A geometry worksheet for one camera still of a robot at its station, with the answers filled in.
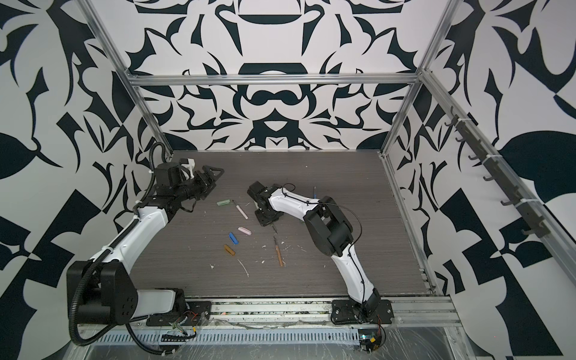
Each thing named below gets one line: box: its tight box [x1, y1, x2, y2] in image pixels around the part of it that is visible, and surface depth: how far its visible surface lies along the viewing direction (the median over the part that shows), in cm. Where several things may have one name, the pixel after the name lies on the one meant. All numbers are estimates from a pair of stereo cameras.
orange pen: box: [273, 235, 286, 267], surface depth 88 cm
